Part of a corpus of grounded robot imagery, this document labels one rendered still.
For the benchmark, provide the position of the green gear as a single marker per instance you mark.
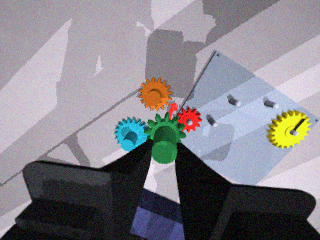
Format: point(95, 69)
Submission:
point(165, 134)

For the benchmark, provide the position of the red gear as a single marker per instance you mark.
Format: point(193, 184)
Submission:
point(189, 115)

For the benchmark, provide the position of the teal gear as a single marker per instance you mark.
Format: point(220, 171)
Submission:
point(130, 133)

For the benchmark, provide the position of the orange gear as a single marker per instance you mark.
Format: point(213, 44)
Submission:
point(155, 94)

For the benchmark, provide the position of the yellow gear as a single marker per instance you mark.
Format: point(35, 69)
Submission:
point(293, 120)

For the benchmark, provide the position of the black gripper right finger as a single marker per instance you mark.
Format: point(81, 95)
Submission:
point(207, 199)

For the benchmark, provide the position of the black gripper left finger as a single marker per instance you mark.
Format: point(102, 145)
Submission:
point(115, 188)

